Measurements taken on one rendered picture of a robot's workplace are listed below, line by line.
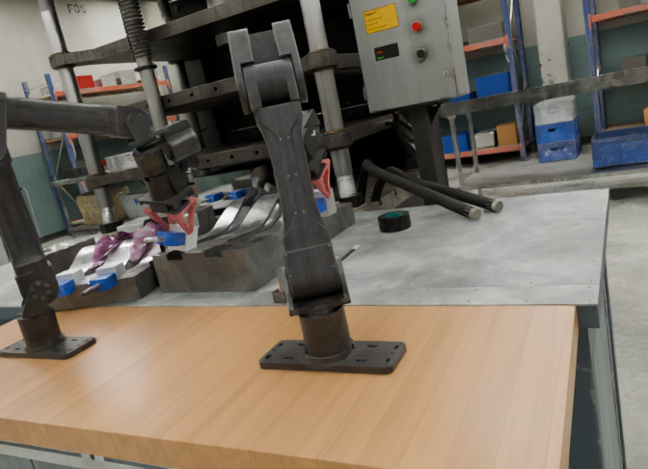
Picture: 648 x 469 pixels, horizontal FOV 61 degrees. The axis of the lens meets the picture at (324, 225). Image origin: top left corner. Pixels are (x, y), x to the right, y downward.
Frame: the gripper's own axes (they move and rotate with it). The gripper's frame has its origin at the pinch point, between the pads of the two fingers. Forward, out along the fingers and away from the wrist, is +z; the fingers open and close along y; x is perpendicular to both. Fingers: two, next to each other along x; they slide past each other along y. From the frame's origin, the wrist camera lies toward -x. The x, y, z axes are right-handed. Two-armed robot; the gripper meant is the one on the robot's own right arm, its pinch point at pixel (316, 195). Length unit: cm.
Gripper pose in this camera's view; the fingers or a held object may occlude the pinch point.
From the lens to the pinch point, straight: 115.8
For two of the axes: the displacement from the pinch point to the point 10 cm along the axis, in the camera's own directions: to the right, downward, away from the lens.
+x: -3.0, 7.0, -6.4
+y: -8.7, 0.8, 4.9
